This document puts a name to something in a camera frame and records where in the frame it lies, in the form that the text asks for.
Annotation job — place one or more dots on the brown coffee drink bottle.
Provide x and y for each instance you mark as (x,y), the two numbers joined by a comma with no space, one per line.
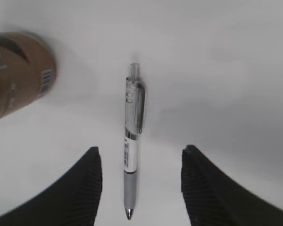
(28,70)

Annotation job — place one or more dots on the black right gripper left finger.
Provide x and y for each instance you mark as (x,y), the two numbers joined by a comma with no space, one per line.
(73,200)

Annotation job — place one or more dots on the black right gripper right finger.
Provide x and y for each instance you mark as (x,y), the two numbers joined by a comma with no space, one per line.
(212,198)

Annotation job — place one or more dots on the white and grey pen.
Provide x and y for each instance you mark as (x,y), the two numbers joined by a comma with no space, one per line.
(135,93)

